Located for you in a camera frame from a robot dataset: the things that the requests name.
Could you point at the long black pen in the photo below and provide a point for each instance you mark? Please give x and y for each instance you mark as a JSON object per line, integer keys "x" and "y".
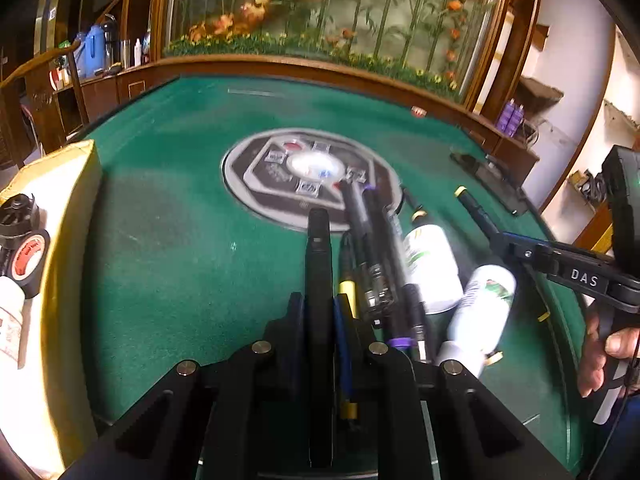
{"x": 375, "y": 291}

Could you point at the wooden chair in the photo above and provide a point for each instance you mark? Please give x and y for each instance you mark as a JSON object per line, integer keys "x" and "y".
{"x": 47, "y": 119}

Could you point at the blue thermos jug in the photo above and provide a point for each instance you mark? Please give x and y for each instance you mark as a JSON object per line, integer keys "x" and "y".
{"x": 90, "y": 55}

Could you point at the black marker pen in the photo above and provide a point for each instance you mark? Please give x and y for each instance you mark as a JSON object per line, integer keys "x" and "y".
{"x": 416, "y": 314}

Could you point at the black tape roll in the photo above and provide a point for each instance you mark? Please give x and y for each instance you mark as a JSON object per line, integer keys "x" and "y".
{"x": 27, "y": 263}

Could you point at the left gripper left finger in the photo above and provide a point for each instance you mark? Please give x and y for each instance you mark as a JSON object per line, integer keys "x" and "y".
{"x": 233, "y": 419}

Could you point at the round table centre panel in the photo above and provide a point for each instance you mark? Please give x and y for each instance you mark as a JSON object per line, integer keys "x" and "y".
{"x": 281, "y": 174}

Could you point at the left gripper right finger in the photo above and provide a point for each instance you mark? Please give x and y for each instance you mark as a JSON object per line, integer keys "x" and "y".
{"x": 432, "y": 421}

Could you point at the purple bottles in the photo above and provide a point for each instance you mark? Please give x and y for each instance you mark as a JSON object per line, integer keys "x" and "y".
{"x": 510, "y": 118}

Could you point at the person's right hand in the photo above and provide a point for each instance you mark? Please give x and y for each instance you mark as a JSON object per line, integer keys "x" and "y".
{"x": 595, "y": 352}

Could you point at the black smartphone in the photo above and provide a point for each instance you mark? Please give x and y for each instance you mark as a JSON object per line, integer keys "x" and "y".
{"x": 493, "y": 181}

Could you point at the white plastic bottle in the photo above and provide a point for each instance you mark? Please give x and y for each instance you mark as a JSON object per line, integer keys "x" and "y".
{"x": 431, "y": 264}

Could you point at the black marker yellow cap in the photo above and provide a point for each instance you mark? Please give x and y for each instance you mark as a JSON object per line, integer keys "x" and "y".
{"x": 477, "y": 213}

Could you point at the small red white object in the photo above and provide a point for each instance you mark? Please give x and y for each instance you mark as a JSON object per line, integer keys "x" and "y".
{"x": 418, "y": 112}

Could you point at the yellow white tray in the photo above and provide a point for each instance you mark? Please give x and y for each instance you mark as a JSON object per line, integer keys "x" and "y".
{"x": 45, "y": 413}

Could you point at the flower planter display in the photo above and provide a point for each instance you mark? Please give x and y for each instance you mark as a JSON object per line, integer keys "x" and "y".
{"x": 432, "y": 44}

